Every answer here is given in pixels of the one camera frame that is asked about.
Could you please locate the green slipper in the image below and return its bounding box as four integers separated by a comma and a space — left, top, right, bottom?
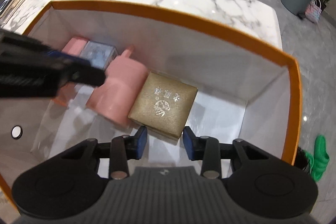
304, 135, 330, 182

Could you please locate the clear plastic box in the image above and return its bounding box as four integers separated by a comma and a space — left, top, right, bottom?
80, 41, 118, 71

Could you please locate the woven pastel handbag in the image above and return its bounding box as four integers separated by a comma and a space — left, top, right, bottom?
305, 0, 322, 23

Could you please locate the small pink cup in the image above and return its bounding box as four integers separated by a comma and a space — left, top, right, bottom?
62, 37, 88, 56

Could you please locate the large orange storage box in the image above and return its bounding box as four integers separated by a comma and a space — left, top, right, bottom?
1, 1, 317, 223

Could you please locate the pink cylindrical bottle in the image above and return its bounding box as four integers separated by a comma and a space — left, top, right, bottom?
86, 46, 149, 128

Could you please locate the gold square gift box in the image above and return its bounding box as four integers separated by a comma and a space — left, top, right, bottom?
128, 72, 198, 140

